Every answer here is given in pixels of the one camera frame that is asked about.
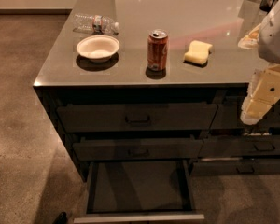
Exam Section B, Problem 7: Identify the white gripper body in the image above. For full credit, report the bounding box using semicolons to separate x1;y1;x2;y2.
258;0;280;64

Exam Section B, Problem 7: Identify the open bottom left drawer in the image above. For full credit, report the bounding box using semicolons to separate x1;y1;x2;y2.
74;160;204;224

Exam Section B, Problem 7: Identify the dark grey drawer cabinet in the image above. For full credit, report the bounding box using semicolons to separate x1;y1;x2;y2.
34;0;280;176

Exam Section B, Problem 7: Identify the black object bottom edge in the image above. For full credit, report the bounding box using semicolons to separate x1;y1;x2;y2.
52;212;67;224

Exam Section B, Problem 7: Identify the top left drawer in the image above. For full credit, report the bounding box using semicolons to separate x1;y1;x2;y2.
57;103;217;133

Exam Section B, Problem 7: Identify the yellow sponge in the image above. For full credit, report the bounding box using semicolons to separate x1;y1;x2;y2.
184;40;213;65

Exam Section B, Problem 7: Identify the top right drawer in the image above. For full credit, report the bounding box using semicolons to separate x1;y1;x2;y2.
211;96;280;129

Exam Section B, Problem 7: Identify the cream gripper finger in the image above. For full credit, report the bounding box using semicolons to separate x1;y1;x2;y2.
238;24;260;49
240;63;280;125

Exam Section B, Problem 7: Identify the red coke can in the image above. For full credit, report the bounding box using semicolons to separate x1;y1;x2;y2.
147;29;168;72

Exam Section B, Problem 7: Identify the middle right drawer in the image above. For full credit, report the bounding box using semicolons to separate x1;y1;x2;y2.
199;135;280;158

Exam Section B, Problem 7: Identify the middle left drawer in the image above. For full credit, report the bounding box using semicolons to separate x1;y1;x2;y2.
73;138;203;161

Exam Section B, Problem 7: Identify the white paper bowl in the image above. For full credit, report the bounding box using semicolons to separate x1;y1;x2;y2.
76;35;120;63

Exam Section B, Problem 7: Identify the bottom right drawer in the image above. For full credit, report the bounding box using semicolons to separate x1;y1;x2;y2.
189;159;280;176

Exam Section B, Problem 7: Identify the clear plastic water bottle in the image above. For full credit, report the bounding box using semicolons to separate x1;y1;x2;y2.
73;13;119;35

